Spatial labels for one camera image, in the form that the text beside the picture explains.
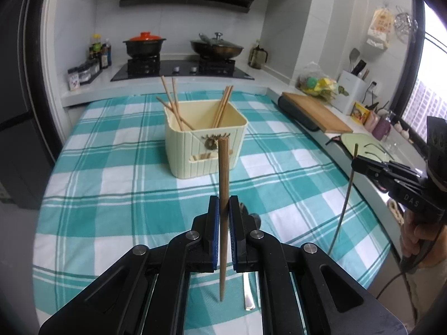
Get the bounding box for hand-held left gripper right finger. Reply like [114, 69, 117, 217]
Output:
[228, 196, 412, 335]

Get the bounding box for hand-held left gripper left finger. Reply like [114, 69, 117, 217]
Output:
[38, 196, 220, 335]

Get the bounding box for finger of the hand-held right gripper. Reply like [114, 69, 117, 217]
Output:
[352, 156, 426, 180]
[351, 163, 393, 193]

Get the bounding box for wooden chopstick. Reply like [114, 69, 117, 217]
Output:
[171, 77, 181, 121]
[213, 86, 229, 128]
[215, 85, 231, 128]
[326, 143, 359, 256]
[218, 85, 234, 128]
[156, 97, 195, 131]
[217, 138, 231, 302]
[161, 76, 184, 130]

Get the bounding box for cream ribbed utensil holder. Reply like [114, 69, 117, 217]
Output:
[164, 99, 249, 180]

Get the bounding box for person's right hand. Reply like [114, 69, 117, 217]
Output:
[400, 212, 447, 270]

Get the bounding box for kitchen sink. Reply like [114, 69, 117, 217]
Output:
[326, 132, 427, 198]

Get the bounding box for pink packet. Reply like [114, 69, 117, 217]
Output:
[365, 111, 392, 141]

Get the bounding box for yellow snack packet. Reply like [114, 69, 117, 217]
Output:
[351, 101, 371, 124]

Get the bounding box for white kitchen tool holder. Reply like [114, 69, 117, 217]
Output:
[337, 70, 371, 114]

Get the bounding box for wooden cutting board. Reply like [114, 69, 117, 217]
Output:
[282, 92, 353, 133]

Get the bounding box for window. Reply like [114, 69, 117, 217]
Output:
[401, 0, 447, 142]

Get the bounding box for plastic bag of sponges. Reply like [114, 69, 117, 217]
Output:
[297, 62, 350, 102]

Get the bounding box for kitchen spatulas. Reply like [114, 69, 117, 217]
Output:
[349, 48, 370, 79]

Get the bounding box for teal checkered tablecloth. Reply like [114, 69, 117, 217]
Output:
[32, 92, 392, 323]

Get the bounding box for black gas stove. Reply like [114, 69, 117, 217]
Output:
[111, 58, 255, 83]

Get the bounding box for glass kettle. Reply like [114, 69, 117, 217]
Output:
[249, 43, 268, 70]

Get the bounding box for dark wok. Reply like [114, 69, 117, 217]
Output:
[190, 41, 244, 61]

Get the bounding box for glass wok lid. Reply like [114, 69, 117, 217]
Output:
[199, 32, 238, 47]

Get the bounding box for black clay pot orange lid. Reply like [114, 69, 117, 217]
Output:
[123, 32, 167, 58]

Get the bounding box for row of seasoning bottles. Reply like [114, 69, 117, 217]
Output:
[67, 61, 103, 92]

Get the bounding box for dark sauce bottle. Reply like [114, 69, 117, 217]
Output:
[101, 38, 113, 70]

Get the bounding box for yellow cap condiment bottle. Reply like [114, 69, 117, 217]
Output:
[90, 34, 102, 60]

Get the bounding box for black refrigerator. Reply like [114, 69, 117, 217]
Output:
[0, 0, 70, 210]

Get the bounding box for beige braided rope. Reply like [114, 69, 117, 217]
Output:
[388, 199, 404, 226]

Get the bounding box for steel spoon with ridged handle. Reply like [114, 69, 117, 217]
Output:
[242, 214, 262, 312]

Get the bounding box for black cable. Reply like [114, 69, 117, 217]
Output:
[370, 256, 421, 323]

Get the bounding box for hanging wall bag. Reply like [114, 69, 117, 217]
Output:
[367, 5, 392, 48]

